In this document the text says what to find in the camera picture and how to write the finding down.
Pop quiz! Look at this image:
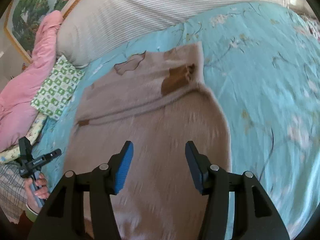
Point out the blue floral bed sheet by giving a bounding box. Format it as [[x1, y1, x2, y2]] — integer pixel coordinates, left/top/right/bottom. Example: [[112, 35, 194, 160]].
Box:
[[25, 1, 320, 240]]

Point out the green patterned small pillow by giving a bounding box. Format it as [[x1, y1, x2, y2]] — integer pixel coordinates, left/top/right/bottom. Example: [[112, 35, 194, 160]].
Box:
[[30, 54, 85, 121]]

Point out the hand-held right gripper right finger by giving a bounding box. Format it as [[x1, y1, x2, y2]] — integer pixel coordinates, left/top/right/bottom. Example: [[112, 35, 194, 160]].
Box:
[[185, 141, 290, 240]]

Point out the white striped pillow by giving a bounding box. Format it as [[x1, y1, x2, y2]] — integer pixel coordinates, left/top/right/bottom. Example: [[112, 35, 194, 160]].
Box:
[[56, 0, 290, 68]]

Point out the framed landscape painting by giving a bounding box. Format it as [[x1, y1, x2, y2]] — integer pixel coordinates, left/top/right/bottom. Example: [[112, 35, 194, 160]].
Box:
[[4, 0, 100, 63]]

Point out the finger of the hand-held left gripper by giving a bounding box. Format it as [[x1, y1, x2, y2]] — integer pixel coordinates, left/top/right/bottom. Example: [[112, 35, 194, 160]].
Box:
[[42, 149, 62, 165]]

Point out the pink quilt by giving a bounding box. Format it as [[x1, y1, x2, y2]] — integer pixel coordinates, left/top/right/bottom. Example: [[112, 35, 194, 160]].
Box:
[[0, 10, 63, 148]]

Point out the person's left forearm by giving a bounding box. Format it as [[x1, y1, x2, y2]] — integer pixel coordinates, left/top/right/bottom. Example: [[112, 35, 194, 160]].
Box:
[[24, 202, 40, 222]]

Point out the person's left hand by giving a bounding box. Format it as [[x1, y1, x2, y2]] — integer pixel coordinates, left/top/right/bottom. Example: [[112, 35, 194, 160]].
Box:
[[24, 172, 51, 208]]

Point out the grey plaid cloth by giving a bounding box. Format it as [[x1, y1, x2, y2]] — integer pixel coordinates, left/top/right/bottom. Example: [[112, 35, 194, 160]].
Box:
[[0, 162, 30, 224]]

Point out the beige knit sweater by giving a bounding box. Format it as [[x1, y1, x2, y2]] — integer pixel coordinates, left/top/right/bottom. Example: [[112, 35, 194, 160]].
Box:
[[64, 41, 232, 240]]

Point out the yellow patterned cloth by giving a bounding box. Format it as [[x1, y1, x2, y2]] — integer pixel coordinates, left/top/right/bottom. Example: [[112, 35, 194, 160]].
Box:
[[0, 114, 48, 164]]

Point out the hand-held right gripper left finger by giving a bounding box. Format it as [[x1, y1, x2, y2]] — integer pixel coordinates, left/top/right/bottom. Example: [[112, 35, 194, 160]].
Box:
[[27, 141, 134, 240]]

